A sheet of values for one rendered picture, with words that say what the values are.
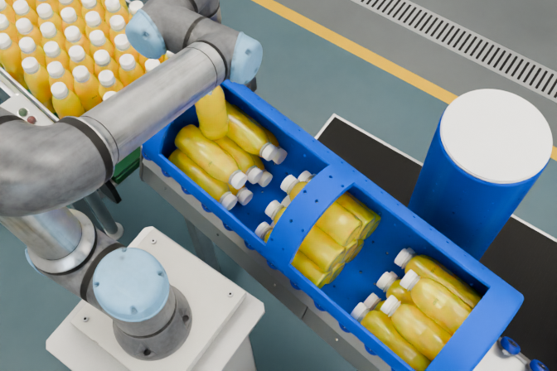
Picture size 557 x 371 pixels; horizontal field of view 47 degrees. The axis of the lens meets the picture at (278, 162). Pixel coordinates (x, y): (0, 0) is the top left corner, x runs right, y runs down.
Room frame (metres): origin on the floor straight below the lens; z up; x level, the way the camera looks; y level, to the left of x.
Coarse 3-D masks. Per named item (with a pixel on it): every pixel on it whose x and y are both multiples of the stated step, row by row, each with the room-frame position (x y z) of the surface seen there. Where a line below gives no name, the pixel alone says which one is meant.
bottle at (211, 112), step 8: (216, 88) 0.82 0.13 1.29; (208, 96) 0.80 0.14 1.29; (216, 96) 0.81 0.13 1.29; (224, 96) 0.82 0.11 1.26; (200, 104) 0.80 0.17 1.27; (208, 104) 0.79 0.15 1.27; (216, 104) 0.80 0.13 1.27; (224, 104) 0.81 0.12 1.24; (200, 112) 0.80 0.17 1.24; (208, 112) 0.79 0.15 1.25; (216, 112) 0.79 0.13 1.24; (224, 112) 0.81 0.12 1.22; (200, 120) 0.80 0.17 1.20; (208, 120) 0.79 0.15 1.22; (216, 120) 0.79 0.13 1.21; (224, 120) 0.80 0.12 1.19; (200, 128) 0.81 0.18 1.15; (208, 128) 0.79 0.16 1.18; (216, 128) 0.79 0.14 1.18; (224, 128) 0.80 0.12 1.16; (208, 136) 0.79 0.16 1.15; (216, 136) 0.79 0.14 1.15; (224, 136) 0.80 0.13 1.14
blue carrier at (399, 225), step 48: (240, 96) 0.86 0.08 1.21; (144, 144) 0.79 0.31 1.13; (288, 144) 0.83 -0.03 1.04; (192, 192) 0.67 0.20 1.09; (336, 192) 0.59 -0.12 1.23; (384, 192) 0.61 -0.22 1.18; (288, 240) 0.51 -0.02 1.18; (384, 240) 0.58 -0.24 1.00; (432, 240) 0.49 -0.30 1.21; (336, 288) 0.47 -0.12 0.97; (480, 288) 0.44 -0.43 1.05; (480, 336) 0.29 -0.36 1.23
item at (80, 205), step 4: (80, 200) 0.86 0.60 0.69; (84, 200) 0.87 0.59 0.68; (72, 204) 0.84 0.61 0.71; (76, 204) 0.85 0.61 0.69; (80, 204) 0.86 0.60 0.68; (84, 204) 0.86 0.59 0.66; (72, 208) 0.86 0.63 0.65; (76, 208) 0.85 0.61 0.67; (80, 208) 0.85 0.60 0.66; (84, 208) 0.86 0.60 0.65; (88, 208) 0.87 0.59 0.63; (84, 212) 0.85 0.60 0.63; (88, 212) 0.86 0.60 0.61; (92, 212) 0.87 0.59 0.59; (88, 216) 0.86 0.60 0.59; (92, 216) 0.86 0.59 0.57; (92, 220) 0.86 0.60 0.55; (96, 220) 0.87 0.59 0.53; (96, 224) 0.86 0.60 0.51; (100, 224) 0.87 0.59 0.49; (100, 228) 0.87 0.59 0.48; (104, 232) 0.87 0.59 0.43
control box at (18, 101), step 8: (16, 96) 0.96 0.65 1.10; (8, 104) 0.94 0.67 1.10; (16, 104) 0.93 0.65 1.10; (24, 104) 0.93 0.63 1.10; (32, 104) 0.93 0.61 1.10; (16, 112) 0.91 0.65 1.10; (32, 112) 0.91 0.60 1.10; (40, 112) 0.91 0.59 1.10; (40, 120) 0.88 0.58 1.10; (48, 120) 0.88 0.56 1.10
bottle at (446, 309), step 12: (408, 288) 0.41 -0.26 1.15; (420, 288) 0.40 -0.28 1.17; (432, 288) 0.40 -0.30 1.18; (444, 288) 0.40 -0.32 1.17; (420, 300) 0.38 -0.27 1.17; (432, 300) 0.38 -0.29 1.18; (444, 300) 0.37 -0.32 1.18; (456, 300) 0.38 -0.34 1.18; (432, 312) 0.36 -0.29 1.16; (444, 312) 0.35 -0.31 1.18; (456, 312) 0.35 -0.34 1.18; (468, 312) 0.35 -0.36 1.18; (444, 324) 0.33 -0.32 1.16; (456, 324) 0.33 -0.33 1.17
